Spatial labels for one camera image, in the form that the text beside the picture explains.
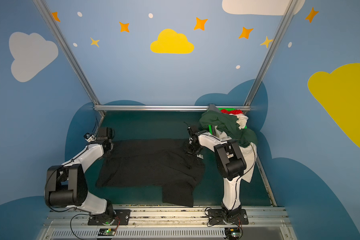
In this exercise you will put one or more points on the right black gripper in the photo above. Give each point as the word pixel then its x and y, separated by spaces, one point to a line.
pixel 192 147

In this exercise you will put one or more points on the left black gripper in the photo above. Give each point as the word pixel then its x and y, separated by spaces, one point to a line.
pixel 108 145

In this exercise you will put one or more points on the black t shirt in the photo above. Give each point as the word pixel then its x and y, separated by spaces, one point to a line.
pixel 158 162

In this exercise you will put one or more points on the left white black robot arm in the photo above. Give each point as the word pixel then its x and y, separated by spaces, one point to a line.
pixel 66 186

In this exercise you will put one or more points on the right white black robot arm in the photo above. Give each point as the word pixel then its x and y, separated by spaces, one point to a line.
pixel 231 165

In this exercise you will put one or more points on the bright green plastic basket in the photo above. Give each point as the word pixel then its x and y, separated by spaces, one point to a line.
pixel 210 129

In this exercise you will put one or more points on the dark green t shirt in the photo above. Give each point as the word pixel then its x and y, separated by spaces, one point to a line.
pixel 244 137

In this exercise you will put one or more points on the grey t shirt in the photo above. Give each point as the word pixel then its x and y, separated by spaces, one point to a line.
pixel 213 108

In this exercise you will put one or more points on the white t shirt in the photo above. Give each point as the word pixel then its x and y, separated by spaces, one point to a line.
pixel 249 152

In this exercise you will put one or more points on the left green circuit board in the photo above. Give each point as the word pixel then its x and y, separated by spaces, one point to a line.
pixel 110 232

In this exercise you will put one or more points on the green circuit board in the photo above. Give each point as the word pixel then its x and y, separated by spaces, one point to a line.
pixel 232 233
pixel 110 232

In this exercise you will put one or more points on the right green circuit board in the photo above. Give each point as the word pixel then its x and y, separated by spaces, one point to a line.
pixel 232 233

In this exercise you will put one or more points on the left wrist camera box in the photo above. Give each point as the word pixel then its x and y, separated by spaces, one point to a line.
pixel 103 134

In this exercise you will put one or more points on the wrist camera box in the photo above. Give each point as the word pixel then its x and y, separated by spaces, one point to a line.
pixel 103 134
pixel 192 130

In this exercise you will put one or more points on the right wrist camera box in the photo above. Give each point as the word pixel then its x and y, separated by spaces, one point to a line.
pixel 192 130

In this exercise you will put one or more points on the left side floor rail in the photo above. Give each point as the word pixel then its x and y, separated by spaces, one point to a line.
pixel 102 115

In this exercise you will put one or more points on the floor rail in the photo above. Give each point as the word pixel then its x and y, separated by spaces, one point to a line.
pixel 102 115
pixel 266 183

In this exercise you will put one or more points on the rear horizontal aluminium rail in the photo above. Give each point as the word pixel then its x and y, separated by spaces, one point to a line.
pixel 134 108

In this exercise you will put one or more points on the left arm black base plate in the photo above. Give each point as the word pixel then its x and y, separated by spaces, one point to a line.
pixel 120 217

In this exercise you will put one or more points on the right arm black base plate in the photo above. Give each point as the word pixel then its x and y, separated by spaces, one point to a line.
pixel 223 217

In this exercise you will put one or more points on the front aluminium rail bed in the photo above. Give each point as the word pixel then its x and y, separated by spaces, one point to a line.
pixel 170 223

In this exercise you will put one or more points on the right side floor rail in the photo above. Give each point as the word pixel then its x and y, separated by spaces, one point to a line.
pixel 266 183

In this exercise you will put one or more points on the left rear aluminium post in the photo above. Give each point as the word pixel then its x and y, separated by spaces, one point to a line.
pixel 47 15

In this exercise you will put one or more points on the aluminium post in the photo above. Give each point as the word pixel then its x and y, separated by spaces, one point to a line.
pixel 47 15
pixel 279 34

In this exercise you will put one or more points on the right rear aluminium post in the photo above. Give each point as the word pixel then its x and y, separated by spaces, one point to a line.
pixel 279 34

